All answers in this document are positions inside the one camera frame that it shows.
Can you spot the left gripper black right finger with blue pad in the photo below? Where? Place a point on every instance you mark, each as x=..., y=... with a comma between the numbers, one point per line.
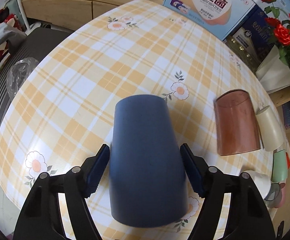
x=248, y=216

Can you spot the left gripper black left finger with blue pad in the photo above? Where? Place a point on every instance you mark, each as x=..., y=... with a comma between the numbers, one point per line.
x=40, y=216

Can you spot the blue plastic cup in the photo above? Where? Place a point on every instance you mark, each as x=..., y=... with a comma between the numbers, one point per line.
x=147, y=180

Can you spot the white plastic cup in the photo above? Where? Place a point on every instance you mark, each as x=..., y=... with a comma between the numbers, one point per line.
x=262, y=182

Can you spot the dark teal translucent cup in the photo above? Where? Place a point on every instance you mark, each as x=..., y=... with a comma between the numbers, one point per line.
x=274, y=192

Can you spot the pink plastic cup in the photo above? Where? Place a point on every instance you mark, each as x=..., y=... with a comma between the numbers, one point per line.
x=280, y=199

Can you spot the light green plastic cup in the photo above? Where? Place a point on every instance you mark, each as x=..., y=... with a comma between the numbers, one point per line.
x=280, y=169

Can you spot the small red cup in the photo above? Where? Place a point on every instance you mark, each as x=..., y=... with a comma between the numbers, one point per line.
x=288, y=160

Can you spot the beige plastic cup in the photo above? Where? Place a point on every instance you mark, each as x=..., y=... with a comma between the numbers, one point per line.
x=271, y=133

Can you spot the brown translucent cup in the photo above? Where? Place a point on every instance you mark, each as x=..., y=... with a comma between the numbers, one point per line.
x=237, y=130

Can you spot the black ribbed suitcase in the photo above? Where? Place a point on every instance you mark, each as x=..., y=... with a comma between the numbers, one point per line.
x=38, y=44

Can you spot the clear plastic bag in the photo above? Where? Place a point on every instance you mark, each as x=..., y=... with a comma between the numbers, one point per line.
x=18, y=74

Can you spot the white geometric vase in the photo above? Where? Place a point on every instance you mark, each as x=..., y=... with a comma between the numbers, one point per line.
x=272, y=73

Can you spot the low wooden cabinet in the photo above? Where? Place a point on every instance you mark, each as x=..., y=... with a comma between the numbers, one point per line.
x=70, y=14

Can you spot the light blue probiotic box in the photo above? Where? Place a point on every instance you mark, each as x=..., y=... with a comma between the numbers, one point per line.
x=219, y=17

